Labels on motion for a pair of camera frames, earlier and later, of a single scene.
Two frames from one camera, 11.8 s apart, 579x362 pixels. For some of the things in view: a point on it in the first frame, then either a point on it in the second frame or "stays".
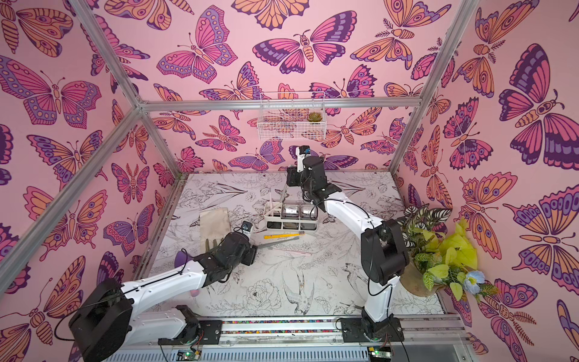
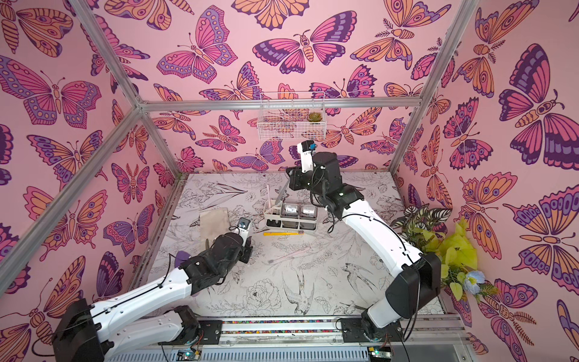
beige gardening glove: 214,226 stays
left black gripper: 251,255 stays
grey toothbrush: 271,247 to 283,192
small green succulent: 314,117 stays
